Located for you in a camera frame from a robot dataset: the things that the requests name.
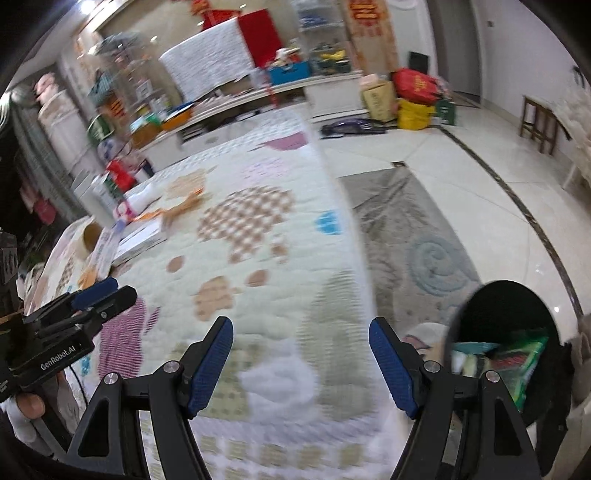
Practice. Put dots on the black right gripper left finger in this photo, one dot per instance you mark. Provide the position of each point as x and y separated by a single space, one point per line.
108 440

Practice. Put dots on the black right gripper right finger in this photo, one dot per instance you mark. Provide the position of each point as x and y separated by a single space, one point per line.
464 428

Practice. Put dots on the green red seaweed snack bag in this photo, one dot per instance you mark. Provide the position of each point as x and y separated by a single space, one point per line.
516 359

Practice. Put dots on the orange white carton box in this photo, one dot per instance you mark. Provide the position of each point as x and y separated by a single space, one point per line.
100 261

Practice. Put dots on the orange plastic snack wrapper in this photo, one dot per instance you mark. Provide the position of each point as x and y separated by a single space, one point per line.
193 200

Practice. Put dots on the black round trash bin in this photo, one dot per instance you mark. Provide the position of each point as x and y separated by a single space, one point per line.
506 326

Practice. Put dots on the white gloved left hand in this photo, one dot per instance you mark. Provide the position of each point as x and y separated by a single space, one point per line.
23 410

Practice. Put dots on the brown paper cup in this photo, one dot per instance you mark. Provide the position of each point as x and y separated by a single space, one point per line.
90 236

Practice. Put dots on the grey patterned floor rug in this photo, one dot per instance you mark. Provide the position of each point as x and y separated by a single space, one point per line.
419 269

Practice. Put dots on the long white flat box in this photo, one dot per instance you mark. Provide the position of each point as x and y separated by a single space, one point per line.
141 238

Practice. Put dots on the tall white milk carton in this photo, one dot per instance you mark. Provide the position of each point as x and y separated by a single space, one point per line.
85 188

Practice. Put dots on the patterned fluffy table blanket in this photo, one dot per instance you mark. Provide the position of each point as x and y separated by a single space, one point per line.
271 246

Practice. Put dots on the white pink bottle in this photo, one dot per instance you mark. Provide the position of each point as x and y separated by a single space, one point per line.
134 204

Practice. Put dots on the red plastic bag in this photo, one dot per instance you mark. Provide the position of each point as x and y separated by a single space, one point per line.
121 177

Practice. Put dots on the yellow bag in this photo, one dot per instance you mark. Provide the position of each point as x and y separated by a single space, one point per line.
413 116

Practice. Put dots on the green crate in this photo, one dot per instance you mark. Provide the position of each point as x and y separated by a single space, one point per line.
446 112

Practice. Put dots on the dark wooden stool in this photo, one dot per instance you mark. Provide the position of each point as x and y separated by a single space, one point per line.
539 123

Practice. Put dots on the cardboard box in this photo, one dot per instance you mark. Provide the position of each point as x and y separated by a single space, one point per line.
381 101

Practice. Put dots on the red fabric bag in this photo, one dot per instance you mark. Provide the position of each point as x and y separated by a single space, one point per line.
416 87

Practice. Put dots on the white ornate chair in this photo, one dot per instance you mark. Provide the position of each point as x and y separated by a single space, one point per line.
573 112

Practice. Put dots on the white tv cabinet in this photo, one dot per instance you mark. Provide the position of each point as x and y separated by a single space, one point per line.
318 99

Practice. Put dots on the white textured cloth cover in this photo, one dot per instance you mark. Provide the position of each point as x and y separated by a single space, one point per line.
208 60

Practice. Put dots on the blue storage bin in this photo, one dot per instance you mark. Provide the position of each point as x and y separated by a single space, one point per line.
292 72

